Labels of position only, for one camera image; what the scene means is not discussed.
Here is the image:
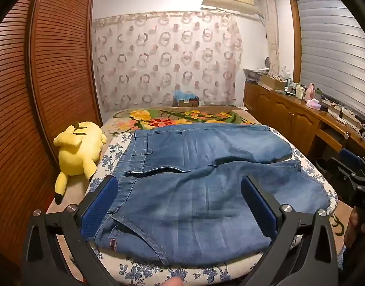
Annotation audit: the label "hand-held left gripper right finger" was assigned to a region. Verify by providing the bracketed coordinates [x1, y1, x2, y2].
[240, 175, 339, 286]

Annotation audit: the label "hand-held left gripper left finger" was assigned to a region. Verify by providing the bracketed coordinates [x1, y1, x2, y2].
[21, 175, 120, 286]

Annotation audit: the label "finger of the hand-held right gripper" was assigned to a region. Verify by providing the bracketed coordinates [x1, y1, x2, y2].
[339, 148, 365, 182]
[315, 157, 357, 191]

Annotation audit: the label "blue denim pants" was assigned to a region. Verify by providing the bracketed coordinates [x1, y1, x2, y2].
[90, 124, 333, 267]

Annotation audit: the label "person's right hand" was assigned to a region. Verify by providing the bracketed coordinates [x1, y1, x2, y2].
[343, 207, 362, 247]

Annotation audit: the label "white power strip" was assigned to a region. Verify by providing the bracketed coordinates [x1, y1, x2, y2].
[321, 98, 356, 120]

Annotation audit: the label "yellow plush toy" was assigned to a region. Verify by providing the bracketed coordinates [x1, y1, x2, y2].
[53, 121, 107, 204]

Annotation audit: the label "wooden side cabinet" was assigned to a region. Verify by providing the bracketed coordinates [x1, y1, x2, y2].
[243, 82, 365, 173]

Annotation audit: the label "blue floral white bedsheet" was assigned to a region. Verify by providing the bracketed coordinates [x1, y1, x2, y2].
[87, 134, 339, 286]

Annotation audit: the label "row of toiletry bottles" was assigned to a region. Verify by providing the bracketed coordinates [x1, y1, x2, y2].
[285, 77, 305, 99]

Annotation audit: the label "shallow cardboard tray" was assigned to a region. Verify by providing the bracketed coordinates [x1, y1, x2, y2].
[260, 74, 287, 91]

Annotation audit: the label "grey striped window blind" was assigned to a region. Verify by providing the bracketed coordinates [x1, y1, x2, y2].
[296, 0, 365, 123]

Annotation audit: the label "stack of papers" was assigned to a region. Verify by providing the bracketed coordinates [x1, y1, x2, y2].
[243, 68, 271, 84]

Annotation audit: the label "colourful flower blanket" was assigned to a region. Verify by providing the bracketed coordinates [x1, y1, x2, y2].
[100, 107, 257, 134]

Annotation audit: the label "cardboard box with blue bag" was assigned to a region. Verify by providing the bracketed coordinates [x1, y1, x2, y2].
[173, 91, 201, 108]

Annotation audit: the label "beige tied window curtain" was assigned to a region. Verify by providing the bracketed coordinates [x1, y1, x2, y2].
[258, 0, 281, 76]

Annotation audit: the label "wooden louvered wardrobe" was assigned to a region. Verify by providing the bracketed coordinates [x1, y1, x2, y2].
[0, 0, 102, 275]

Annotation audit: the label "circle patterned sheer curtain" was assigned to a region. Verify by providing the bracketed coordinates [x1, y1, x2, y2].
[91, 10, 244, 114]

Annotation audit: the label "wooden window frame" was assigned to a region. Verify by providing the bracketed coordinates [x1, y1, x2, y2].
[288, 0, 303, 84]

